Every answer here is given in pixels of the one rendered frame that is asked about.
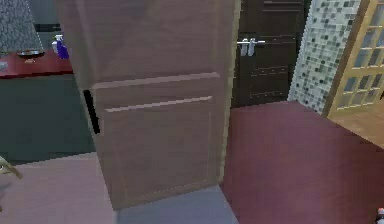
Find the brown wooden room door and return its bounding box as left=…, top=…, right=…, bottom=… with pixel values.
left=55, top=0, right=242, bottom=212

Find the dark brown panelled door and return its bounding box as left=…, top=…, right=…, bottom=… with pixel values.
left=231, top=0, right=313, bottom=109

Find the blue spray bottle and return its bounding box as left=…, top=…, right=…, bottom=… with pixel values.
left=51, top=34, right=70, bottom=61

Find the red-topped dark green counter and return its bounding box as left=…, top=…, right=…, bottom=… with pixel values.
left=0, top=49, right=97, bottom=166

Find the silver round dish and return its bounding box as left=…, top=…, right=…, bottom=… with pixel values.
left=16, top=49, right=46, bottom=59

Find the light wooden glass-paned door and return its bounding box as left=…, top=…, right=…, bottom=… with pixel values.
left=321, top=0, right=384, bottom=120

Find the tan wooden chair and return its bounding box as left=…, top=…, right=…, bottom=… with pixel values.
left=0, top=155, right=24, bottom=180

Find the silver door handle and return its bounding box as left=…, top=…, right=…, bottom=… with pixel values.
left=236, top=37, right=267, bottom=57

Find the black door handle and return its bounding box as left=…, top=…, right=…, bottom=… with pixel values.
left=82, top=89, right=101, bottom=135

